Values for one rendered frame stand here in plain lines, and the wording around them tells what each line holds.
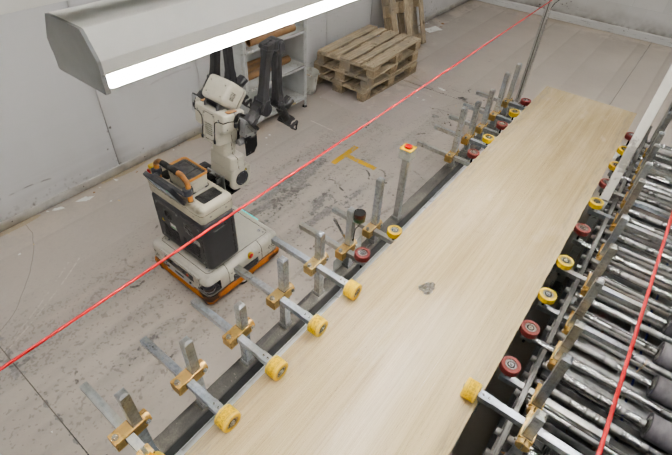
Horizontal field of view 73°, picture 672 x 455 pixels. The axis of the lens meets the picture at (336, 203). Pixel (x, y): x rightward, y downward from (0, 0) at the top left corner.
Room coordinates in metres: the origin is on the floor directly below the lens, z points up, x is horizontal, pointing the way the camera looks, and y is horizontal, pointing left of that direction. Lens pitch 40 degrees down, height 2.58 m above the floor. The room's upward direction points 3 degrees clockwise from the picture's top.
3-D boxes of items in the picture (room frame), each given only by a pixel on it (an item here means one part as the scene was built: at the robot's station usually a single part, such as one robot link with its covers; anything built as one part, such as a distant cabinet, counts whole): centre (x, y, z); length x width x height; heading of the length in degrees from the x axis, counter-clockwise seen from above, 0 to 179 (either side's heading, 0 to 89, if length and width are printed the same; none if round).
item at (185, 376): (0.88, 0.51, 0.95); 0.14 x 0.06 x 0.05; 144
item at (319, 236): (1.51, 0.06, 0.89); 0.04 x 0.04 x 0.48; 54
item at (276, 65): (2.55, 0.39, 1.40); 0.11 x 0.06 x 0.43; 54
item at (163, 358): (0.88, 0.54, 0.95); 0.50 x 0.04 x 0.04; 54
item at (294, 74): (4.54, 0.84, 0.78); 0.90 x 0.45 x 1.55; 144
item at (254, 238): (2.31, 0.85, 0.16); 0.67 x 0.64 x 0.25; 144
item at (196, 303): (1.08, 0.39, 0.95); 0.50 x 0.04 x 0.04; 54
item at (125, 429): (0.68, 0.66, 0.95); 0.14 x 0.06 x 0.05; 144
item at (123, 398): (0.70, 0.65, 0.92); 0.04 x 0.04 x 0.48; 54
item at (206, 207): (2.23, 0.90, 0.59); 0.55 x 0.34 x 0.83; 54
